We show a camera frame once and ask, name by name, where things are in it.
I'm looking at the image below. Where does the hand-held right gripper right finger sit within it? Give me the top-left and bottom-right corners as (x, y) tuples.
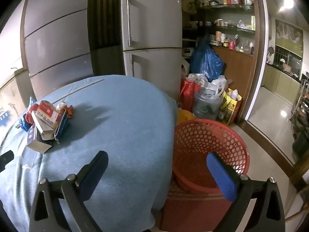
(206, 153), (286, 232)

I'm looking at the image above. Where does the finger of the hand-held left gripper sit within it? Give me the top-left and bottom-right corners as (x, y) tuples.
(0, 150), (14, 172)

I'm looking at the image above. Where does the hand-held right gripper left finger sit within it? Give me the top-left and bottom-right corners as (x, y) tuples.
(29, 150), (109, 232)

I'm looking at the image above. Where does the silver blister pack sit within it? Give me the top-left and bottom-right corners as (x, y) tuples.
(27, 125), (37, 145)

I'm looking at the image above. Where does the red plastic basket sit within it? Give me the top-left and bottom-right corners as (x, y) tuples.
(172, 119), (250, 195)

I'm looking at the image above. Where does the small white cardboard box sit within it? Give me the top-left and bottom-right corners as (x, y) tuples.
(31, 112), (59, 139)

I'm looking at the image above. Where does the red plastic bag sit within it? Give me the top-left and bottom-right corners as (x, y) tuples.
(24, 103), (39, 125)

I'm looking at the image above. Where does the orange and red cardboard box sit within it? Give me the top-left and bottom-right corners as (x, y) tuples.
(36, 100), (62, 128)

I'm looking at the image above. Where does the light blue tablecloth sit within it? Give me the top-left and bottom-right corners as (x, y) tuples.
(0, 74), (178, 232)

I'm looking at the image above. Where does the white chest freezer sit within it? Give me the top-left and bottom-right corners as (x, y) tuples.
(0, 69), (31, 148)

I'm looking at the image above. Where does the yellow shopping bag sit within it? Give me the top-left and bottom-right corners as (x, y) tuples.
(218, 89), (242, 126)

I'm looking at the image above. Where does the yellow plastic basin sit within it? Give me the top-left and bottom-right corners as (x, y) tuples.
(177, 109), (195, 126)

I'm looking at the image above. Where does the clear water jug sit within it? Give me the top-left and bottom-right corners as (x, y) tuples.
(192, 87), (224, 121)

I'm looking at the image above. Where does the red gift bag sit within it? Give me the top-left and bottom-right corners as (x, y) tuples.
(181, 78), (202, 113)

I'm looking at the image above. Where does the clear plastic bag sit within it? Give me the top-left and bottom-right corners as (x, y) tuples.
(187, 73), (208, 87)

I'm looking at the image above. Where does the thin white rod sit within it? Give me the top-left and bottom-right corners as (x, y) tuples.
(47, 78), (105, 100)

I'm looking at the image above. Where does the metal storage rack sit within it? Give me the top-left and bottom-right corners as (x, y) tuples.
(291, 72), (309, 131)

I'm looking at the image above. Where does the kitchen counter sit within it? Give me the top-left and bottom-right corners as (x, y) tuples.
(262, 63), (302, 105)

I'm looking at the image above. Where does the wooden shelf cabinet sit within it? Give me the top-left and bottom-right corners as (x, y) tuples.
(181, 0), (260, 126)

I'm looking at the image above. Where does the large blue plastic bag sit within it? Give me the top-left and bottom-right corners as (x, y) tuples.
(189, 35), (226, 83)

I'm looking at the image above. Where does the grey panelled cabinet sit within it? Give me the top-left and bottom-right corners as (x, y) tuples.
(20, 0), (94, 99)

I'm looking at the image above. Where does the silver refrigerator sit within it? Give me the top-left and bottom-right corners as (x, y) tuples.
(121, 0), (183, 97)

